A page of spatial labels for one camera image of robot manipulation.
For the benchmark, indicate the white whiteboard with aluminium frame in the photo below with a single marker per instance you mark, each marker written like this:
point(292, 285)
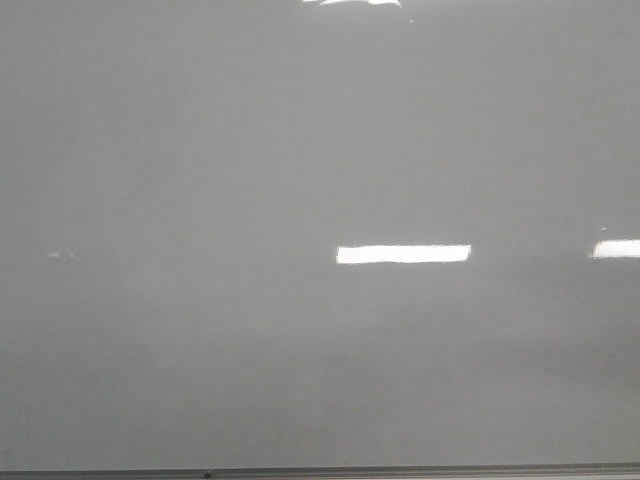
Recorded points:
point(243, 234)

